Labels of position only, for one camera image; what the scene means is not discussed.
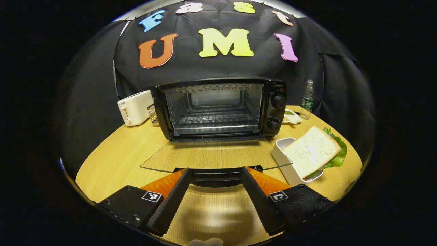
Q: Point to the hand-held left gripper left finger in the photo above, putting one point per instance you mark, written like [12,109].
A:
[170,205]

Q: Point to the white toaster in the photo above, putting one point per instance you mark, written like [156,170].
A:
[135,109]

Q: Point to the black electric oven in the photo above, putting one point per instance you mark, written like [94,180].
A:
[276,116]

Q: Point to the black backdrop cloth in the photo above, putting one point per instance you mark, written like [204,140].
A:
[222,68]

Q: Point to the white sectioned plate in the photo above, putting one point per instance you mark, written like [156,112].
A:
[292,118]

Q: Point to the sandwich with lettuce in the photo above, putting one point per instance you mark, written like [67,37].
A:
[310,150]

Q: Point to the white rectangular tray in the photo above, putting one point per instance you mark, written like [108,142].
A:
[283,160]

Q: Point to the clear plastic water bottle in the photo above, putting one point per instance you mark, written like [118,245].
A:
[308,102]

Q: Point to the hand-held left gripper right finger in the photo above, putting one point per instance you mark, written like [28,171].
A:
[261,203]

